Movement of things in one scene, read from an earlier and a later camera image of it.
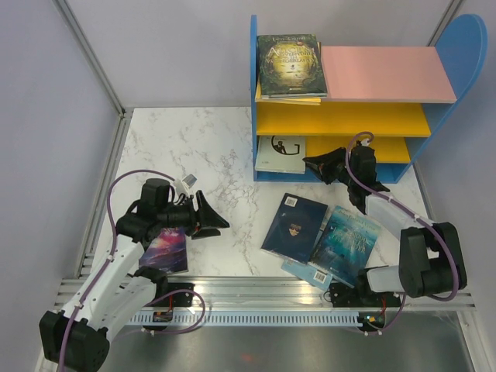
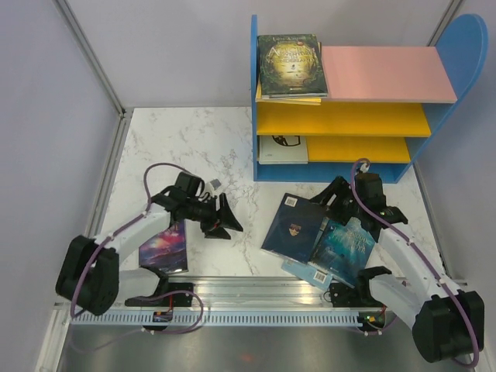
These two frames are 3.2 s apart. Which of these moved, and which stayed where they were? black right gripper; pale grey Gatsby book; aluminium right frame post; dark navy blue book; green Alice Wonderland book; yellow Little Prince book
Moved: black right gripper; pale grey Gatsby book
Stayed: yellow Little Prince book; aluminium right frame post; green Alice Wonderland book; dark navy blue book
